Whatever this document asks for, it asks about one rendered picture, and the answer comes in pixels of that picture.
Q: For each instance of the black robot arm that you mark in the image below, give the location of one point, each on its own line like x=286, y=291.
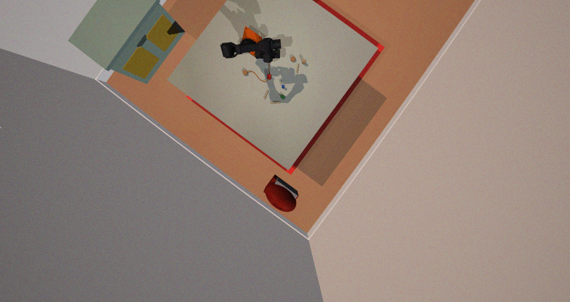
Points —
x=267, y=45

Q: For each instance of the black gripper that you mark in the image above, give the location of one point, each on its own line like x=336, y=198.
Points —
x=274, y=54

